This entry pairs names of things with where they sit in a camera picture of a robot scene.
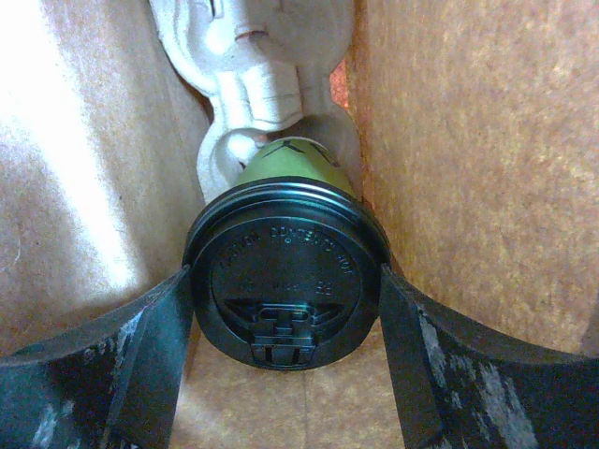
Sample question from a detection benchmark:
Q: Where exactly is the green paper coffee cup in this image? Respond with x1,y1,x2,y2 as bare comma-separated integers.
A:
236,137,356,196

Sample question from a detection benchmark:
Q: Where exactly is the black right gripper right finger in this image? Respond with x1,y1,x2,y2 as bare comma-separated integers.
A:
380,266,598,448

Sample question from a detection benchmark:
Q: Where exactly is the brown paper bag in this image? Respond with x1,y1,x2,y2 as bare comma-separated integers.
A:
1,1,598,448

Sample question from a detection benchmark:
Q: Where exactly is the black plastic cup lid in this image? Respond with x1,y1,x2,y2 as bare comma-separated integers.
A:
183,177,390,371

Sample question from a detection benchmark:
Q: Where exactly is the brown cardboard cup carrier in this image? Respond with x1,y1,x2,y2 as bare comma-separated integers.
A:
151,1,362,202

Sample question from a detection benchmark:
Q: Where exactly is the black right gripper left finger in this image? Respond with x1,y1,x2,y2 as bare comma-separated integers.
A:
1,268,193,448

